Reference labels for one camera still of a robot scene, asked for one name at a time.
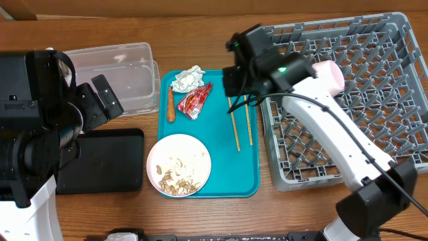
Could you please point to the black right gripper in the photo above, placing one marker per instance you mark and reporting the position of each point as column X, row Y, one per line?
column 234, row 89

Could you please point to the wooden chopstick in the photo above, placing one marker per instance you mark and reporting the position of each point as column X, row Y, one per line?
column 248, row 121
column 234, row 126

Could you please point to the white tissue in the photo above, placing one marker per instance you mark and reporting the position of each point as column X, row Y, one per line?
column 188, row 80

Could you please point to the red snack wrapper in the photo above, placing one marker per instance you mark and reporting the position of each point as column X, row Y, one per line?
column 192, row 104

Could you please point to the pink small bowl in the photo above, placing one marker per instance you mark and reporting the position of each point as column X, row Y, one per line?
column 331, row 76

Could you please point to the pink plate with food scraps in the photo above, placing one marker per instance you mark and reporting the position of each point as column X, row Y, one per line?
column 178, row 165

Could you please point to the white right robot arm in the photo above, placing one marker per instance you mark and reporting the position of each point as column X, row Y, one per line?
column 379, row 187

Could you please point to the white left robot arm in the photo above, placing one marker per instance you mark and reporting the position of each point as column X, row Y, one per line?
column 43, row 110

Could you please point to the grey dishwasher rack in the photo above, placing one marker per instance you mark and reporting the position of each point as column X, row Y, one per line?
column 385, row 94

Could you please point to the teal plastic tray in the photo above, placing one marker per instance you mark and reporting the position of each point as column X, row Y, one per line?
column 233, row 173

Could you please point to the clear plastic bin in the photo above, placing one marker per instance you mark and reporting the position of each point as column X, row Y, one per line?
column 130, row 70

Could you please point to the black plastic tray bin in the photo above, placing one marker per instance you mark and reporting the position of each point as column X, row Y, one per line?
column 102, row 161

